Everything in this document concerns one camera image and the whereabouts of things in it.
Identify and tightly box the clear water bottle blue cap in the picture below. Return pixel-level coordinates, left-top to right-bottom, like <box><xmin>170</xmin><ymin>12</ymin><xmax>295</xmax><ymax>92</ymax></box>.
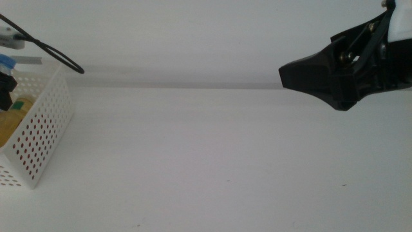
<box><xmin>0</xmin><ymin>53</ymin><xmax>17</xmax><ymax>77</ymax></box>

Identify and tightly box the yellow tea bottle green label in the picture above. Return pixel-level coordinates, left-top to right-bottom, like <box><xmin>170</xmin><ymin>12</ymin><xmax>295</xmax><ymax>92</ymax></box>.
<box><xmin>0</xmin><ymin>94</ymin><xmax>37</xmax><ymax>149</ymax></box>

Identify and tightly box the white perforated plastic basket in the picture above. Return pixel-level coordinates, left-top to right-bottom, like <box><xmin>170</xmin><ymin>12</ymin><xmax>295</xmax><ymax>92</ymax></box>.
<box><xmin>0</xmin><ymin>56</ymin><xmax>75</xmax><ymax>190</ymax></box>

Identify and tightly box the thin black cable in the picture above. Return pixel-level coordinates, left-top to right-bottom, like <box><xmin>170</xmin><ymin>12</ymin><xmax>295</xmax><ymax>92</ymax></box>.
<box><xmin>352</xmin><ymin>0</ymin><xmax>397</xmax><ymax>73</ymax></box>

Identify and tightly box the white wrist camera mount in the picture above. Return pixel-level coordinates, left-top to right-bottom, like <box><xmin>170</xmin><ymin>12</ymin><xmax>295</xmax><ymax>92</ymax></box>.
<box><xmin>381</xmin><ymin>0</ymin><xmax>412</xmax><ymax>44</ymax></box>
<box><xmin>0</xmin><ymin>26</ymin><xmax>26</xmax><ymax>50</ymax></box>

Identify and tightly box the thick black braided cable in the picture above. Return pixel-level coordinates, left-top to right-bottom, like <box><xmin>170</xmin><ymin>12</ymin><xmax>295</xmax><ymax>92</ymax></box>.
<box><xmin>0</xmin><ymin>13</ymin><xmax>86</xmax><ymax>75</ymax></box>

